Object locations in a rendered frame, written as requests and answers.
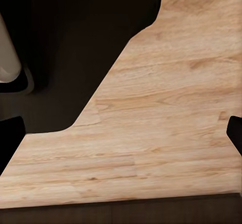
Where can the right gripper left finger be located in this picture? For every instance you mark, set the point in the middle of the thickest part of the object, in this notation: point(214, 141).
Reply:
point(12, 132)

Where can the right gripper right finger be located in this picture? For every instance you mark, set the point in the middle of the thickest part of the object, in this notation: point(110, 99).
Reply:
point(234, 132)

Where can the cabinet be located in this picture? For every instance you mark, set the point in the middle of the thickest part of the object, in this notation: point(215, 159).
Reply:
point(203, 209)

